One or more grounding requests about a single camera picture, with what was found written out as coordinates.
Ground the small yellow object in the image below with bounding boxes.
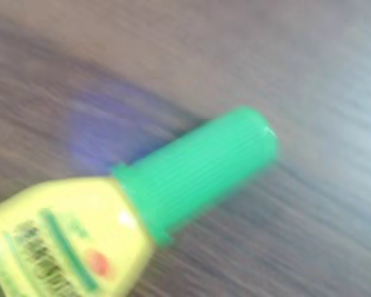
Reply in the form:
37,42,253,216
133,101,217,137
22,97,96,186
0,104,281,297

